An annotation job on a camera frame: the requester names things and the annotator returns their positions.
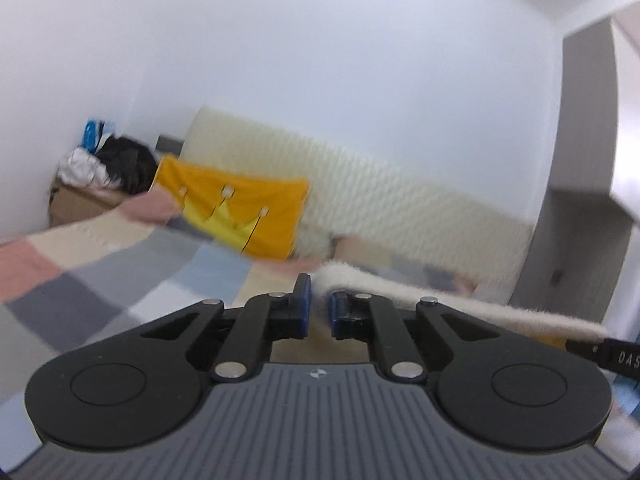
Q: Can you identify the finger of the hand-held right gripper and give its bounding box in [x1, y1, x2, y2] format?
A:
[565, 336, 640, 375]

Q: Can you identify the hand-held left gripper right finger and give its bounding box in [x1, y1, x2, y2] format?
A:
[329, 289, 506, 384]

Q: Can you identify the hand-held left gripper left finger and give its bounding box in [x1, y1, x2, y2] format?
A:
[135, 272, 313, 384]

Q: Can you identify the cream sweater with blue stripes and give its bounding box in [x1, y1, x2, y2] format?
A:
[312, 257, 615, 345]

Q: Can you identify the black clothes pile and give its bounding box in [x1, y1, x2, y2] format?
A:
[94, 135, 159, 197]

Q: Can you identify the white clothes pile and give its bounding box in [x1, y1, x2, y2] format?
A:
[56, 146, 115, 192]

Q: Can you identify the white furry pillow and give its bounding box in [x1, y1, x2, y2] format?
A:
[292, 217, 337, 262]

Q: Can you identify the yellow crown pillow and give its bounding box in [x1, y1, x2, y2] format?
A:
[150, 155, 312, 262]

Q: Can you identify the cream quilted headboard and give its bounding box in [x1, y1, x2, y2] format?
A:
[180, 105, 535, 306]

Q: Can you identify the grey cabinet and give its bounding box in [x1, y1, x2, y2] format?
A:
[507, 16, 640, 343]

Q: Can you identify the pastel patchwork blanket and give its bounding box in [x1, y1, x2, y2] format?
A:
[0, 192, 481, 403]

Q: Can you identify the cardboard box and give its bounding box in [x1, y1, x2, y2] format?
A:
[48, 175, 127, 229]

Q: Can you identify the blue plastic item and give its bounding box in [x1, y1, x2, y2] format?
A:
[82, 119, 117, 154]

